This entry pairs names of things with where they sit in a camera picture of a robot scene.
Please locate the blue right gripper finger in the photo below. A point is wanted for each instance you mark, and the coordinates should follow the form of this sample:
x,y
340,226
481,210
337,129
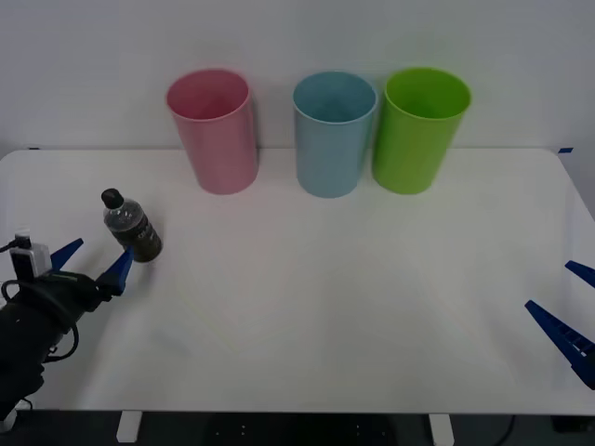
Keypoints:
x,y
560,332
583,271

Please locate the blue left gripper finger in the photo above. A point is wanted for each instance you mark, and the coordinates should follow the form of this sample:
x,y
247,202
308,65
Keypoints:
x,y
65,254
117,275

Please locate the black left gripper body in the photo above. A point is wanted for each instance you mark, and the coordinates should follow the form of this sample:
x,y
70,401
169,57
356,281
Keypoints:
x,y
70,290

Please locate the dark plastic bottle black cap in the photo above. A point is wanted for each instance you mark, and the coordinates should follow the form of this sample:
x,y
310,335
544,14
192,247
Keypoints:
x,y
132,230

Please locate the white table leg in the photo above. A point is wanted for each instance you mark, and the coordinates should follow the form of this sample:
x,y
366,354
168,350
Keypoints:
x,y
440,429
128,426

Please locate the pink plastic waste bin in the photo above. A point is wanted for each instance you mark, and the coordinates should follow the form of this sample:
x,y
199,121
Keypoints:
x,y
218,139

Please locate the green plastic waste bin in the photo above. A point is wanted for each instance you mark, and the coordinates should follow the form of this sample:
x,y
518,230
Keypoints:
x,y
418,135

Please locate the pale blue plastic waste bin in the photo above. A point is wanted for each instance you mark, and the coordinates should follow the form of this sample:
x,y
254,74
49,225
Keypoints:
x,y
332,144

